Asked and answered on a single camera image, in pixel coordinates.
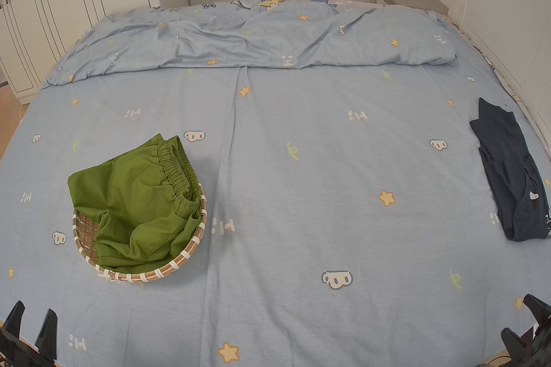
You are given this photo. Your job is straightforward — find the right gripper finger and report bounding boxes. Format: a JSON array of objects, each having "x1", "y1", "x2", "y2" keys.
[
  {"x1": 523, "y1": 293, "x2": 551, "y2": 328},
  {"x1": 500, "y1": 328, "x2": 535, "y2": 363}
]

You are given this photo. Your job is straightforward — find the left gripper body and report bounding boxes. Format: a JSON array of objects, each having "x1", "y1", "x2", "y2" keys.
[{"x1": 0, "y1": 333, "x2": 57, "y2": 367}]

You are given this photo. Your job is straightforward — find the round woven basket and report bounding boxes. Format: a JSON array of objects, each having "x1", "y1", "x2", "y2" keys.
[{"x1": 71, "y1": 182, "x2": 207, "y2": 285}]

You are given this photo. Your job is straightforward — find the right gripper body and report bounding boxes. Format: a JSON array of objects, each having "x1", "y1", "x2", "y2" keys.
[{"x1": 514, "y1": 326, "x2": 551, "y2": 367}]

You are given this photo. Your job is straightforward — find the dark blue T-shirt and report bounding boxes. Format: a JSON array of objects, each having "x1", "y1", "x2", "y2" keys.
[{"x1": 469, "y1": 97, "x2": 551, "y2": 242}]

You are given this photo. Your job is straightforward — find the green shorts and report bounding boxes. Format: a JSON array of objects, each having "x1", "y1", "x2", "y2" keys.
[{"x1": 67, "y1": 134, "x2": 205, "y2": 273}]

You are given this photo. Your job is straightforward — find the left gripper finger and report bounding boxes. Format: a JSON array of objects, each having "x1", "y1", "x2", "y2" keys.
[
  {"x1": 35, "y1": 309, "x2": 58, "y2": 360},
  {"x1": 2, "y1": 301, "x2": 25, "y2": 339}
]

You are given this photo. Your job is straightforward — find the pale blue quilt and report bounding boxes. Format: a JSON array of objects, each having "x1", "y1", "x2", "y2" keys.
[{"x1": 41, "y1": 0, "x2": 458, "y2": 88}]

